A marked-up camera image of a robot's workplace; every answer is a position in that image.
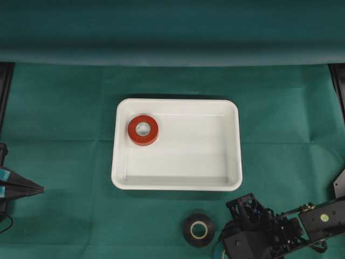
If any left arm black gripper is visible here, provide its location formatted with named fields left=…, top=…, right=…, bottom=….
left=0, top=143, right=44, bottom=213

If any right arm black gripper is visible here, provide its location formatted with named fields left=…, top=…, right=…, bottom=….
left=219, top=194, right=301, bottom=259

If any black tape roll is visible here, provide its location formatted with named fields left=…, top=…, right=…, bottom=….
left=183, top=214, right=215, bottom=248

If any red tape roll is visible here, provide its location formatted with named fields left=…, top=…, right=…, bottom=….
left=127, top=115, right=159, bottom=146

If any blue tape roll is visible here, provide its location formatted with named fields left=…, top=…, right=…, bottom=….
left=212, top=242, right=227, bottom=259

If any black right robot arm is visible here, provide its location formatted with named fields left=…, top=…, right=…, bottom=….
left=218, top=193, right=344, bottom=258

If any white plastic tray case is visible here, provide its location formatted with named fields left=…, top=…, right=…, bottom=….
left=111, top=98, right=243, bottom=192

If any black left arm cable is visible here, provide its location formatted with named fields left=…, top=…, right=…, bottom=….
left=0, top=212, right=13, bottom=234

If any black left frame rail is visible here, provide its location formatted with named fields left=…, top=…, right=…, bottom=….
left=0, top=62, right=15, bottom=127

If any black frame rail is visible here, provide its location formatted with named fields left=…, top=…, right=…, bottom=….
left=328, top=63, right=345, bottom=118
left=0, top=62, right=15, bottom=127

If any black right frame rail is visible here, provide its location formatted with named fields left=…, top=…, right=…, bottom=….
left=328, top=63, right=345, bottom=118

